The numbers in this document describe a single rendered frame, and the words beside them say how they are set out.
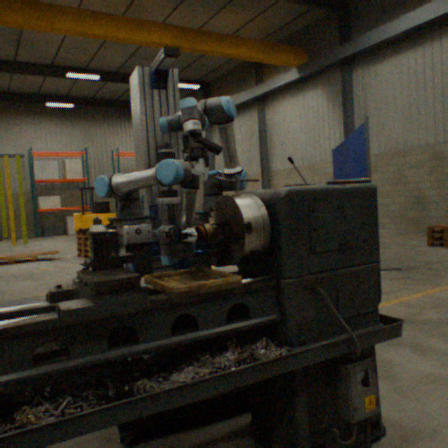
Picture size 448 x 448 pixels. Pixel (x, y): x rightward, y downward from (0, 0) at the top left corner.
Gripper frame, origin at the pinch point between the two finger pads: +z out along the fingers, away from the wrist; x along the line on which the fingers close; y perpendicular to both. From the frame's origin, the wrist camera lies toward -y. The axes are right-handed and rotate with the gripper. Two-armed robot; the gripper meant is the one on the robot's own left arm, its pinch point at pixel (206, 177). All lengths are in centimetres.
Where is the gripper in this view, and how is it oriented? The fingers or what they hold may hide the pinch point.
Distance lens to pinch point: 174.1
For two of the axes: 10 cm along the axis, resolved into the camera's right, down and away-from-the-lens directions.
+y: -8.8, 0.8, -4.7
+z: 1.9, 9.7, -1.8
